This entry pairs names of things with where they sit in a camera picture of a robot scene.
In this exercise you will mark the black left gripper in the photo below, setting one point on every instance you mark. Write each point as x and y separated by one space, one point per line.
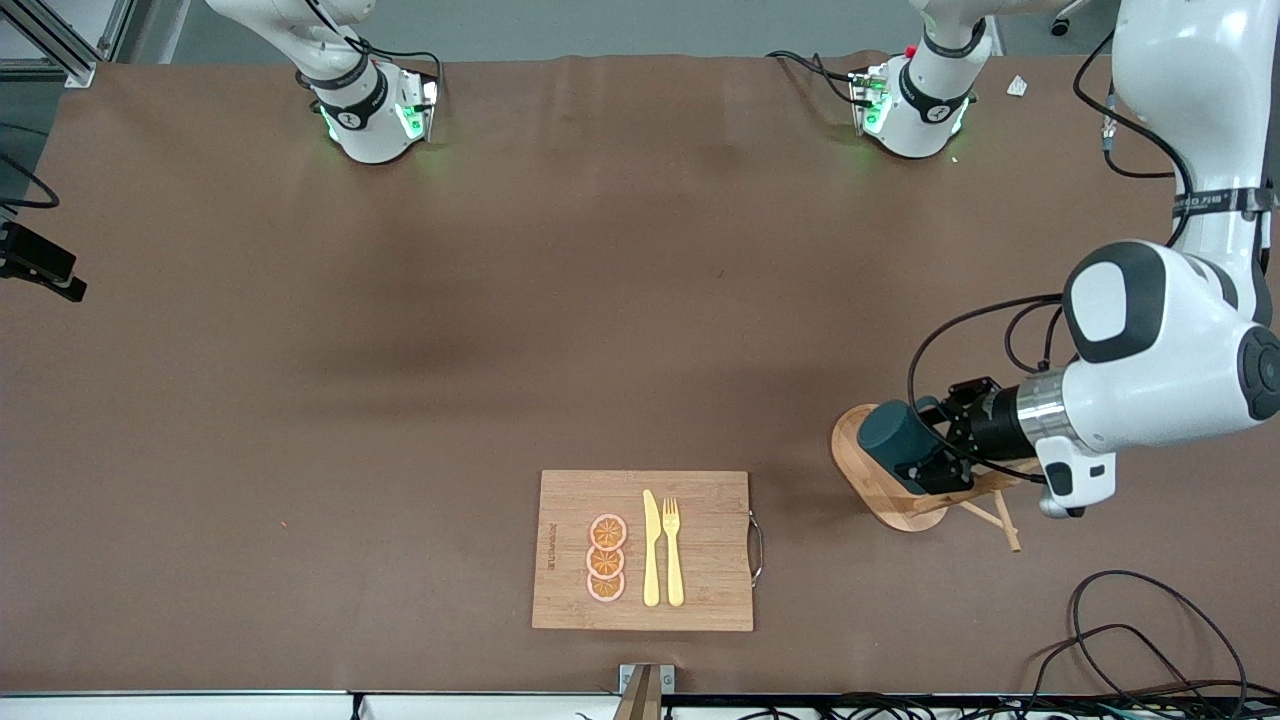
992 423

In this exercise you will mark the dark green cup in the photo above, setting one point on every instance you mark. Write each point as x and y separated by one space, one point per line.
885 435

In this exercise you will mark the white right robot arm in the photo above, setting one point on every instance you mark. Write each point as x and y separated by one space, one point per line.
365 110

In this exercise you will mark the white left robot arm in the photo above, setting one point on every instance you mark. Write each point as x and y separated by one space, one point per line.
1160 380

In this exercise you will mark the wooden mug tree rack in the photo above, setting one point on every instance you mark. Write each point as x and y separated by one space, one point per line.
880 505

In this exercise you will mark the bamboo cutting board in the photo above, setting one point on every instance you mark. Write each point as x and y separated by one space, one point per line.
700 500

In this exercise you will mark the brown table cover sheet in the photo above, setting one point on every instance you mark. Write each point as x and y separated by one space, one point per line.
300 450

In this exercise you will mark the yellow plastic fork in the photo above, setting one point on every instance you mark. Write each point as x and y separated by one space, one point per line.
673 570

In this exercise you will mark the yellow plastic knife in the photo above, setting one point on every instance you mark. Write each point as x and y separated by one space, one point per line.
651 560

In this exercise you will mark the orange slice toy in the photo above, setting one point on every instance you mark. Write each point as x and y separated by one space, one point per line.
605 587
608 532
605 562

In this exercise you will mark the white paper scrap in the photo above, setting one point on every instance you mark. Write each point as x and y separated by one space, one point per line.
1017 86

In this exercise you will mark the black caster wheel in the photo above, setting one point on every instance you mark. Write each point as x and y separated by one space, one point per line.
1065 22

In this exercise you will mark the aluminium frame profile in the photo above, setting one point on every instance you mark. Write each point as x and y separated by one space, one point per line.
75 65

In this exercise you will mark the metal mount bracket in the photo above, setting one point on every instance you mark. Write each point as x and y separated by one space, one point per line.
645 690

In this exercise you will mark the white table edge rail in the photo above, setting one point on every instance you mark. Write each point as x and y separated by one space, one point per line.
200 708

